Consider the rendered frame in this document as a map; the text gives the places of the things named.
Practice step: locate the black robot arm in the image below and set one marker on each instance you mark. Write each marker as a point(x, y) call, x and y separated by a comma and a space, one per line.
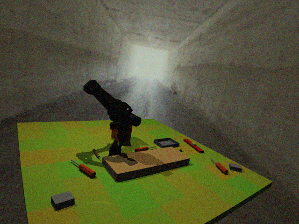
point(117, 110)

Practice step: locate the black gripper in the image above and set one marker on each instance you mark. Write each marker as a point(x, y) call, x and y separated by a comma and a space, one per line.
point(122, 136)

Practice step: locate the tan wooden panel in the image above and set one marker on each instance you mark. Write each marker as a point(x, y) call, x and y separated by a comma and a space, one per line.
point(124, 166)

